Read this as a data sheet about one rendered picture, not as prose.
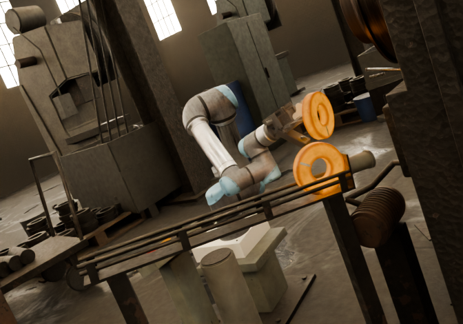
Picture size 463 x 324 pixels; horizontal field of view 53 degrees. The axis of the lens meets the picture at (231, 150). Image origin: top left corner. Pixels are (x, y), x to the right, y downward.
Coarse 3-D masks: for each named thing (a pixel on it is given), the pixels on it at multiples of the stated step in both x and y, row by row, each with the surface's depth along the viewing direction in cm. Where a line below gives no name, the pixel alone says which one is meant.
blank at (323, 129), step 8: (312, 96) 150; (320, 96) 154; (304, 104) 149; (312, 104) 149; (320, 104) 153; (328, 104) 157; (304, 112) 148; (312, 112) 148; (320, 112) 157; (328, 112) 156; (304, 120) 149; (312, 120) 147; (320, 120) 157; (328, 120) 155; (312, 128) 148; (320, 128) 150; (328, 128) 154; (312, 136) 151; (320, 136) 150; (328, 136) 154
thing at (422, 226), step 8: (400, 80) 227; (376, 88) 228; (384, 88) 228; (392, 88) 228; (376, 96) 229; (384, 96) 203; (376, 104) 230; (384, 104) 230; (376, 112) 231; (416, 224) 235; (424, 224) 232; (424, 232) 224
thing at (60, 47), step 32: (32, 32) 622; (64, 32) 630; (96, 32) 669; (32, 64) 634; (64, 64) 621; (96, 64) 666; (32, 96) 668; (64, 96) 617; (96, 96) 660; (64, 128) 660; (96, 128) 633
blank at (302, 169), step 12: (312, 144) 137; (324, 144) 137; (300, 156) 135; (312, 156) 136; (324, 156) 137; (336, 156) 139; (300, 168) 136; (336, 168) 139; (300, 180) 136; (312, 180) 137; (324, 192) 138
